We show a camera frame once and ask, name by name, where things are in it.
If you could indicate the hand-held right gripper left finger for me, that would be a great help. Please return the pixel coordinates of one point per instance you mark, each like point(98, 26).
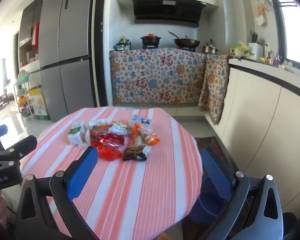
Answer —
point(82, 172)

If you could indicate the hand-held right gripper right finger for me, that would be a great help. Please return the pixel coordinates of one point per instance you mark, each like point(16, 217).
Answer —
point(217, 172)

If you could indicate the blue plastic bucket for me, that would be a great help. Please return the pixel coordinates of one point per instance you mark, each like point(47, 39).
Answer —
point(210, 210)

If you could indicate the red crushed can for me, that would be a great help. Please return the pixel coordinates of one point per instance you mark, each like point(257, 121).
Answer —
point(110, 139)

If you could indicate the beige long snack packet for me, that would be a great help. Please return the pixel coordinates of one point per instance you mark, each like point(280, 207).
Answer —
point(136, 140)

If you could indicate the clear plastic floss box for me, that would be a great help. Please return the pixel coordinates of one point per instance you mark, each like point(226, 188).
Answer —
point(141, 120)

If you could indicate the patterned floor mat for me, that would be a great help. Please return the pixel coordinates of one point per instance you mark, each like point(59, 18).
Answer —
point(212, 142)

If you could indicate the red plastic wrapper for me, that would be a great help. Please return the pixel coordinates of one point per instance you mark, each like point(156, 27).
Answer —
point(108, 154)

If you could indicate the white green milk carton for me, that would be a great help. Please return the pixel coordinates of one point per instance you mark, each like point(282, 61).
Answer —
point(76, 133)

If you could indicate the yellow cardboard box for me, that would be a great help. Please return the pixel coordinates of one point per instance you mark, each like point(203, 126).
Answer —
point(38, 102)

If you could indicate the orange crushed can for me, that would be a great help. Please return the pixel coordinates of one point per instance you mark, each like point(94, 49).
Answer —
point(97, 130)

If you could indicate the white storage rack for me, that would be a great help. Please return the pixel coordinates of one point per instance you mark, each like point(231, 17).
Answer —
point(23, 92)

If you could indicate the white floral wrapper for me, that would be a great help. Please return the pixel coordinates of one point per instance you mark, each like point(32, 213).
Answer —
point(96, 123)

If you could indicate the dark snack packet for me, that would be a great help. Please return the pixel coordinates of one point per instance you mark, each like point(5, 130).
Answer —
point(135, 153)

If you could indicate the silver snack packet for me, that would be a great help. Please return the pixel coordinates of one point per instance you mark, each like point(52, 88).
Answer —
point(118, 128)

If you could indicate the pink striped tablecloth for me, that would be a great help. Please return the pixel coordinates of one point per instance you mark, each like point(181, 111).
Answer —
point(140, 180)

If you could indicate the orange snack packet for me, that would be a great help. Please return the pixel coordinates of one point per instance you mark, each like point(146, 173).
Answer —
point(150, 139)

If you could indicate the white lower cabinets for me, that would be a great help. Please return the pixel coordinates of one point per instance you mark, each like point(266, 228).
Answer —
point(252, 105)

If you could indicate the small printed cloth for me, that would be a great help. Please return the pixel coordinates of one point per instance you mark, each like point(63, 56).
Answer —
point(213, 87)

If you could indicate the open shelf unit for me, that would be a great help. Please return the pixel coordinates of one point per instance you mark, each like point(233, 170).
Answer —
point(30, 30)

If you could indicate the silver refrigerator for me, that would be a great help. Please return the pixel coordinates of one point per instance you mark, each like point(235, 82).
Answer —
point(65, 42)

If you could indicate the large printed cloth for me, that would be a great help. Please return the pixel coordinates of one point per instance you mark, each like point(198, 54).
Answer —
point(152, 80)

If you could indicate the steel pot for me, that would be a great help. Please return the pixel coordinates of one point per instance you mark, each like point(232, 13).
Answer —
point(210, 48)

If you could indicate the yellow green plastic bag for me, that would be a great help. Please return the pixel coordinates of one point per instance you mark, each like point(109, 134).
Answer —
point(240, 48)

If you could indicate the white knife holder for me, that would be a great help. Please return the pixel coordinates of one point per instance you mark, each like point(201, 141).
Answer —
point(255, 51)

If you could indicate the dark small bottle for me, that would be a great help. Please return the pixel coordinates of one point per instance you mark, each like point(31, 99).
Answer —
point(278, 60)

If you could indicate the dark wok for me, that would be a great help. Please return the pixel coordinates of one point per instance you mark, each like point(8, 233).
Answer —
point(186, 42)

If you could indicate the glass teapot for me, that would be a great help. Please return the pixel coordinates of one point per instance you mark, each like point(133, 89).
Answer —
point(122, 43)

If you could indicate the gas stove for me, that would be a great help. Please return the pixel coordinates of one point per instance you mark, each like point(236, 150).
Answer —
point(150, 47)

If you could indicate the black clay pot orange lid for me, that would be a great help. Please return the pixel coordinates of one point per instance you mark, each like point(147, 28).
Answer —
point(150, 40)

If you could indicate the dark framed window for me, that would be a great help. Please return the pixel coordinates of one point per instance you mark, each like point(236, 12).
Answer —
point(297, 30)

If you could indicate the black range hood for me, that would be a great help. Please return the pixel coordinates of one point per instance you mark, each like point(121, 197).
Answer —
point(165, 10)

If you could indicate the hanging wall bag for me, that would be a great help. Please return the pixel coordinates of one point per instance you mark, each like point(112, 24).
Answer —
point(261, 12)

